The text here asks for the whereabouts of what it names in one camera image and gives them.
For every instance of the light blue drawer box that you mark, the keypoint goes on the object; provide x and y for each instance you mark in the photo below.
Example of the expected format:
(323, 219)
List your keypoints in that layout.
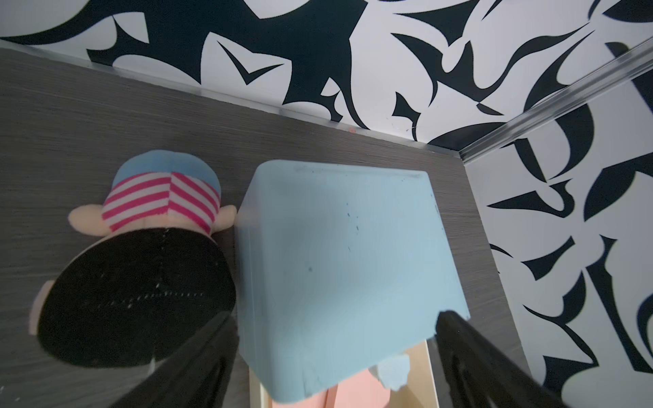
(341, 267)

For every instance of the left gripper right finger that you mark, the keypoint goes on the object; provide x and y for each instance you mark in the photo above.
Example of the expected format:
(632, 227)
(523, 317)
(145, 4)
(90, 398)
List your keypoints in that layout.
(479, 374)

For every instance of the pink sticky note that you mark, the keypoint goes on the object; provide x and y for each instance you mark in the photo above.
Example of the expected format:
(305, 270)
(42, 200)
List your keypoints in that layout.
(362, 390)

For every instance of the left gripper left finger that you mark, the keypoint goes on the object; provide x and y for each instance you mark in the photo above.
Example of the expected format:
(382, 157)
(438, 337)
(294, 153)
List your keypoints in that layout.
(196, 375)

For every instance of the plush doll black hair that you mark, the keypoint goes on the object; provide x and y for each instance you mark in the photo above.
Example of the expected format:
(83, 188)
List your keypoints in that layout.
(154, 276)

